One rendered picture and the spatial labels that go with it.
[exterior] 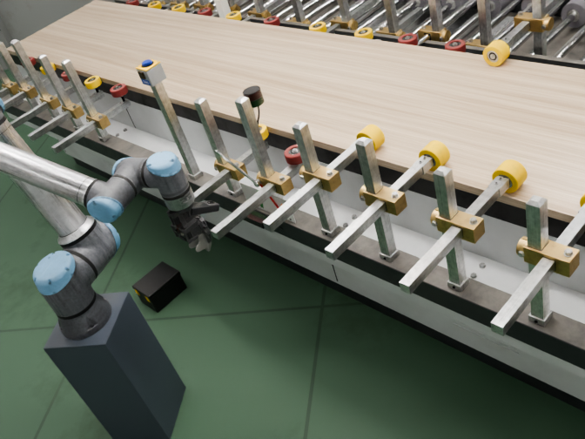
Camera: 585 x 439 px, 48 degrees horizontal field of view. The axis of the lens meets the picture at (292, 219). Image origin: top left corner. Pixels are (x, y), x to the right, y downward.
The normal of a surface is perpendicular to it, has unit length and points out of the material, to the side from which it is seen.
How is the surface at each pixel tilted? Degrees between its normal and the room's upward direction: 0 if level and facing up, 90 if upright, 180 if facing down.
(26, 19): 90
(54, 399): 0
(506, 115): 0
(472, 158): 0
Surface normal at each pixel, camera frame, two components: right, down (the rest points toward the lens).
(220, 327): -0.26, -0.75
